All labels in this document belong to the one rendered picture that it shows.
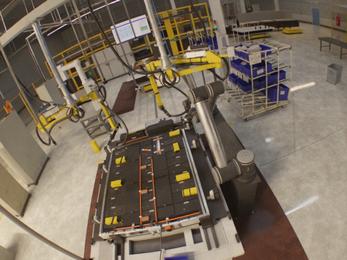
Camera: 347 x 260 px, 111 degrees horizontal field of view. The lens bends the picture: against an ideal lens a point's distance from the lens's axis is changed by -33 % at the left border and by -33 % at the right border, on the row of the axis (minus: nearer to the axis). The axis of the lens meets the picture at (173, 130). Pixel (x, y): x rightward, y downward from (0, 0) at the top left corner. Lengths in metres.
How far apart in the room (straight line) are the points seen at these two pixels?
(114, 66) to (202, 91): 9.86
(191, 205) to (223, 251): 0.60
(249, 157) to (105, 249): 1.93
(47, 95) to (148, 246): 7.03
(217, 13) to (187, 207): 4.97
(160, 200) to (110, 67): 10.11
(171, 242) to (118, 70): 10.44
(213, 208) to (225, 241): 0.40
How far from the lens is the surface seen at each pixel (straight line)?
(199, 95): 1.77
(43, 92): 8.05
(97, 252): 2.36
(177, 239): 2.07
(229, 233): 1.95
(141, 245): 2.19
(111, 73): 11.53
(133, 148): 2.86
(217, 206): 2.03
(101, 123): 5.48
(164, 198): 2.05
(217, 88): 1.84
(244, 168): 1.93
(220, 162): 1.85
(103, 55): 11.36
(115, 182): 2.45
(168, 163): 2.37
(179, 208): 1.95
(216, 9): 5.56
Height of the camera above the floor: 2.68
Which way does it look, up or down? 35 degrees down
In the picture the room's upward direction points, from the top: 18 degrees counter-clockwise
